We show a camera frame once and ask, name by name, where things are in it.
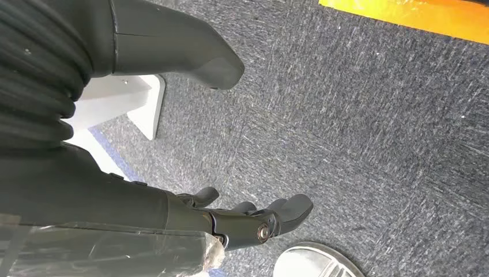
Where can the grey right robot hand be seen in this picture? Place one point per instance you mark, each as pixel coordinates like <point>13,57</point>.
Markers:
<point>152,46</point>

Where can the yellow floor tape marker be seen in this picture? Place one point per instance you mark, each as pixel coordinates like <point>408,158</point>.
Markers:
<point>420,17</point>

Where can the white desk leg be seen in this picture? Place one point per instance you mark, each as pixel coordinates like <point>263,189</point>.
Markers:
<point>111,99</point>

